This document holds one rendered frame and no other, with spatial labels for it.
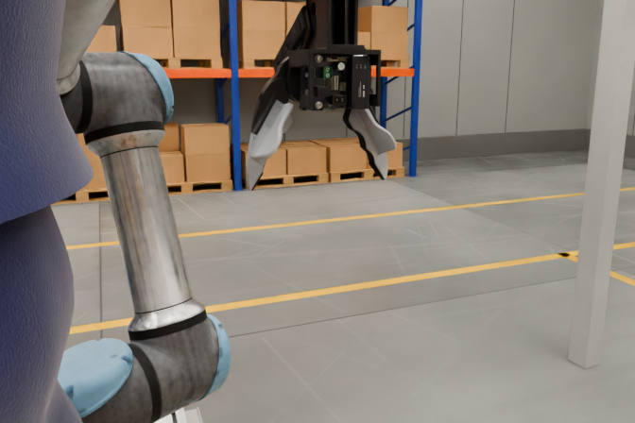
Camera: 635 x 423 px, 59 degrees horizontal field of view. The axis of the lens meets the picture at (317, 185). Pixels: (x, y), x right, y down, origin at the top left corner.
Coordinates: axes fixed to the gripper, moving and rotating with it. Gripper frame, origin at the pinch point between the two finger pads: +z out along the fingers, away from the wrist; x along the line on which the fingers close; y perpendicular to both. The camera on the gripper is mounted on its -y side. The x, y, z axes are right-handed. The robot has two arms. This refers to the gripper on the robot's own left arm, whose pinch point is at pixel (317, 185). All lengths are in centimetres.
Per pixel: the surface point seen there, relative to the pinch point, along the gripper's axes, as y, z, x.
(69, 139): 30.5, -9.5, -22.0
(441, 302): -260, 152, 194
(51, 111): 31.1, -10.6, -22.5
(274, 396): -193, 152, 51
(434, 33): -808, -68, 528
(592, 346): -156, 139, 222
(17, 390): 34.4, -1.5, -24.1
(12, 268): 33.5, -5.5, -24.0
